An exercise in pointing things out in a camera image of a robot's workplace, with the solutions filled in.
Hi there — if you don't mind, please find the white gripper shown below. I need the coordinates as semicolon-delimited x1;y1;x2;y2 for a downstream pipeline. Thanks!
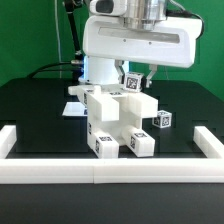
83;16;202;88

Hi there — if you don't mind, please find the white tagged cube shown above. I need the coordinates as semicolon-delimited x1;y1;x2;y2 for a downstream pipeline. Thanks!
124;72;143;92

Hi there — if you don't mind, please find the white chair seat part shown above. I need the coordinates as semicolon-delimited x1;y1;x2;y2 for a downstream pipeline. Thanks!
87;109;144;148

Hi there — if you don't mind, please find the white chair backrest part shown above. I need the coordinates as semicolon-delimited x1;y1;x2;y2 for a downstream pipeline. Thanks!
67;83;159;123

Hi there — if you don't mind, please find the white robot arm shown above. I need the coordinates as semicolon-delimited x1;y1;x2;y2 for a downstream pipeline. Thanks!
83;0;204;85

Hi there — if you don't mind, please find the white sheet with tags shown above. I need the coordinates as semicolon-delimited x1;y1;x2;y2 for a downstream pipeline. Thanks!
62;102;87;117

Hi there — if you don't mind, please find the white U-shaped border fence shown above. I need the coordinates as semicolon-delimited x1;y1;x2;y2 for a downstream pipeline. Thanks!
0;125;224;184

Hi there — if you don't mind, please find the black cable on stand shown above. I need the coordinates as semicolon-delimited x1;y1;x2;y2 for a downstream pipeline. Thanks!
25;0;88;80

